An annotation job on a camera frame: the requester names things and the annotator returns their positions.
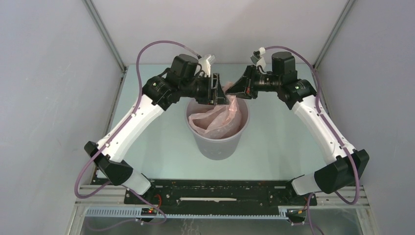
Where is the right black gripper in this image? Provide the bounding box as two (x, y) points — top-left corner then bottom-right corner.
(225, 65), (281, 100)

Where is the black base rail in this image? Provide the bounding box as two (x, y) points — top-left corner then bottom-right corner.
(142, 179), (309, 215)

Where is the pink plastic trash bag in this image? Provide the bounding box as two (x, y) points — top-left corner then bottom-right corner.
(187, 95), (242, 140)

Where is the left aluminium frame post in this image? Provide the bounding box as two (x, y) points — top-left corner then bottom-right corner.
(82, 0), (127, 73)

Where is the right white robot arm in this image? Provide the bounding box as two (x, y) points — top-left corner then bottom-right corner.
(226, 49), (369, 205)

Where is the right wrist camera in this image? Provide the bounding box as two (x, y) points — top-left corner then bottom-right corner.
(250, 47), (266, 69)

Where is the aluminium frame post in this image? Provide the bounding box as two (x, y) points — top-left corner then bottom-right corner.
(314, 0), (357, 69)
(82, 0), (127, 73)

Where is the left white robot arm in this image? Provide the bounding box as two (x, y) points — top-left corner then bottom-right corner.
(84, 54), (229, 204)

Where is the white toothed cable tray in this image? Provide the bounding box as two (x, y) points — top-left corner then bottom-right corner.
(84, 207), (288, 220)

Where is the grey round trash bin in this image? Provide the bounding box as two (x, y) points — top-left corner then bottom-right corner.
(185, 98), (250, 160)

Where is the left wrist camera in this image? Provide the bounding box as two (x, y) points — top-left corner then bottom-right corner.
(198, 54), (216, 77)

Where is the right aluminium frame post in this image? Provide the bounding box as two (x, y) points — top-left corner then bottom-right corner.
(314, 0), (357, 69)

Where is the small circuit board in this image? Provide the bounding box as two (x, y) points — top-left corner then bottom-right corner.
(140, 208), (158, 216)

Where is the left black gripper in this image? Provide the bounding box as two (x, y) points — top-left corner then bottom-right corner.
(180, 72), (229, 105)

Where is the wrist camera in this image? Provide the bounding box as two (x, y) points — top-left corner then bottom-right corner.
(250, 47), (266, 69)
(198, 54), (216, 77)

